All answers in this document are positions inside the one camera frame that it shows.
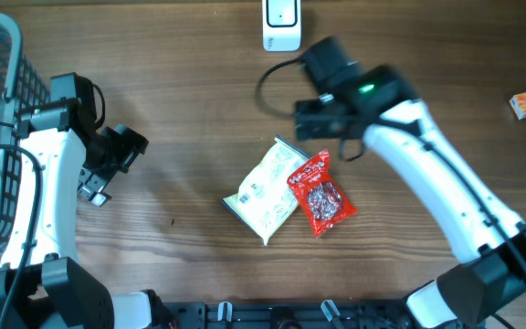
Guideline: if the red snack packet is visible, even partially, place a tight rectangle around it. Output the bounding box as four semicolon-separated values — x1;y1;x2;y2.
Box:
287;149;358;238

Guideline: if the yellow snack bag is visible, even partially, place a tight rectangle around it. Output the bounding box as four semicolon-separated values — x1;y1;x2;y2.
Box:
222;135;310;246

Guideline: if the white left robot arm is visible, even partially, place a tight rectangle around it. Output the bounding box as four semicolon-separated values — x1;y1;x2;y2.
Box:
0;73;176;328

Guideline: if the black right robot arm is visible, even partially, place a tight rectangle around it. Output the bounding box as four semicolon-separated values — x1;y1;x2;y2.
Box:
294;37;526;328

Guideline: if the white barcode scanner box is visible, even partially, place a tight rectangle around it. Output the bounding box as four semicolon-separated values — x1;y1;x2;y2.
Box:
261;0;302;52

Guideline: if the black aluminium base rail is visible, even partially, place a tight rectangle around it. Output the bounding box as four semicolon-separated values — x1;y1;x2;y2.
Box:
153;300;420;329

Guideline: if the black camera cable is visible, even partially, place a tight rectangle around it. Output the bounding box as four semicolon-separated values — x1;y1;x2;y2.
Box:
254;57;526;329

